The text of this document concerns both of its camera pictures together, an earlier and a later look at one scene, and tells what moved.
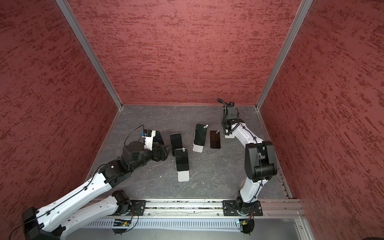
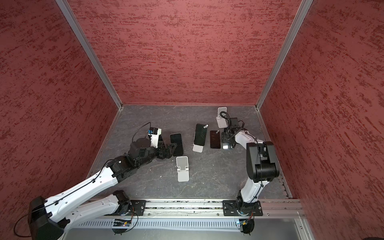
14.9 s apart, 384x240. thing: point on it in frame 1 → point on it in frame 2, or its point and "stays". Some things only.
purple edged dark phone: (215, 139) stays
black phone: (182, 159) → (226, 146)
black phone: (176, 141) stays
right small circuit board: (242, 223) stays
